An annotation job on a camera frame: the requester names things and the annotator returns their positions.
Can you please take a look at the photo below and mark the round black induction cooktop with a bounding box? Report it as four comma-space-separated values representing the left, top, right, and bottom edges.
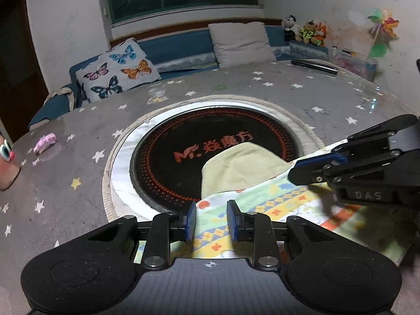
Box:
110, 100, 325, 220

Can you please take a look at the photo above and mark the pink cartoon water bottle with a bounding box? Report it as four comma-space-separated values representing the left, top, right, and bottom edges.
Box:
0, 129, 22, 191

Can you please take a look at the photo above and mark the butterfly print pillow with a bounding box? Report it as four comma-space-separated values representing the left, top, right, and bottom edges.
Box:
75, 38, 161, 104

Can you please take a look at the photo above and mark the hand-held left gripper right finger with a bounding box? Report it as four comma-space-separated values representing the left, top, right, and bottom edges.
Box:
227, 200, 350, 270

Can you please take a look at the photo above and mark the colourful pinwheel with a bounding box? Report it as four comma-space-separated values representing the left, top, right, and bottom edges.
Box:
366, 7, 400, 59

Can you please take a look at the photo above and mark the grey star-printed tablecloth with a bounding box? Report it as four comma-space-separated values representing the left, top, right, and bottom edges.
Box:
0, 61, 420, 315

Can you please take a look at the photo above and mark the pink clay lump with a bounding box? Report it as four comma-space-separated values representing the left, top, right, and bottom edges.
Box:
33, 133, 56, 154

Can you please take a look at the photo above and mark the patterned children's pajama top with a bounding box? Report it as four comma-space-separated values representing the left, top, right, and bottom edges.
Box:
133, 143, 411, 266

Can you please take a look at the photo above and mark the black remote control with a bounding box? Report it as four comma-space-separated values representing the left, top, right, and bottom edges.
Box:
291, 58, 338, 74

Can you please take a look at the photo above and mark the clear plastic storage box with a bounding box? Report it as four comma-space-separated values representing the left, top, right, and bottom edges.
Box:
333, 48, 379, 82

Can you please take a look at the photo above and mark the beige tote bag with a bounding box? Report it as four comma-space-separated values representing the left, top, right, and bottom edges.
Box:
44, 85, 74, 110

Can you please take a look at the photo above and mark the panda plush toy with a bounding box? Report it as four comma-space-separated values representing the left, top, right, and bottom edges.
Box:
283, 15, 301, 41

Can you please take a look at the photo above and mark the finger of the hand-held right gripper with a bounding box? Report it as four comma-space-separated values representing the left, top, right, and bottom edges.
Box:
331, 114, 418, 164
288, 152, 401, 185

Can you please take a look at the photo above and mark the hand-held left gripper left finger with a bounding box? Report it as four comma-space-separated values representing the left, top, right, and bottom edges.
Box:
70, 200, 197, 270

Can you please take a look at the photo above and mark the plain grey pillow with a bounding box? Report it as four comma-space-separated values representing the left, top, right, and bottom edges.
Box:
208, 22, 278, 69

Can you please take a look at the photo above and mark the blue sofa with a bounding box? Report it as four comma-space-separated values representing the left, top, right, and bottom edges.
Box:
28, 23, 329, 132

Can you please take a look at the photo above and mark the dark wooden door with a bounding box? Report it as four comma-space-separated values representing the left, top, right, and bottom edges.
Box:
0, 0, 50, 141

